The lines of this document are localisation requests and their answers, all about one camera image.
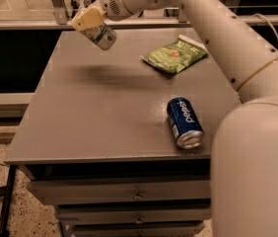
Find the green chip bag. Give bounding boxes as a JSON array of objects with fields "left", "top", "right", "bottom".
[{"left": 141, "top": 35, "right": 208, "bottom": 74}]

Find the person's left white shoe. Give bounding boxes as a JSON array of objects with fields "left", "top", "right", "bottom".
[{"left": 78, "top": 0, "right": 86, "bottom": 11}]

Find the black stand leg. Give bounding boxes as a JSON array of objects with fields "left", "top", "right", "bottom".
[{"left": 0, "top": 165, "right": 17, "bottom": 237}]

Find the top grey drawer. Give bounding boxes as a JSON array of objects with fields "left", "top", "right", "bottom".
[{"left": 28, "top": 181, "right": 210, "bottom": 205}]

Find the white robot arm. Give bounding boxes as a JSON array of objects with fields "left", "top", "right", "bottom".
[{"left": 73, "top": 0, "right": 278, "bottom": 237}]

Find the bottom grey drawer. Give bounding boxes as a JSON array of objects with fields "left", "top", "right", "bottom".
[{"left": 73, "top": 221, "right": 204, "bottom": 237}]

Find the grey metal railing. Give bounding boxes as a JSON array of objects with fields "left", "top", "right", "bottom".
[{"left": 0, "top": 0, "right": 278, "bottom": 32}]

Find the blue pepsi can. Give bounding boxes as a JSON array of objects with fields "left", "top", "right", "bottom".
[{"left": 167, "top": 97, "right": 205, "bottom": 150}]

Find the middle grey drawer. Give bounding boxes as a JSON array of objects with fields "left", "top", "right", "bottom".
[{"left": 56, "top": 204, "right": 211, "bottom": 225}]

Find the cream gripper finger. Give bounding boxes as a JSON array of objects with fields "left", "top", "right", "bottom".
[{"left": 72, "top": 6, "right": 105, "bottom": 32}]

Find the grey drawer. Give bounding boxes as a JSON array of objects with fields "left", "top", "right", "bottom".
[
  {"left": 28, "top": 181, "right": 210, "bottom": 205},
  {"left": 56, "top": 204, "right": 211, "bottom": 225},
  {"left": 73, "top": 221, "right": 204, "bottom": 237}
]

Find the silver green 7up can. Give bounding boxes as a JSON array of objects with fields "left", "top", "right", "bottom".
[{"left": 81, "top": 24, "right": 116, "bottom": 50}]

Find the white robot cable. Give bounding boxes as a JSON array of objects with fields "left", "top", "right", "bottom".
[{"left": 252, "top": 13, "right": 278, "bottom": 53}]

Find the grey drawer cabinet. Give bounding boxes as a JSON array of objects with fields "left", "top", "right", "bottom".
[{"left": 4, "top": 28, "right": 242, "bottom": 237}]

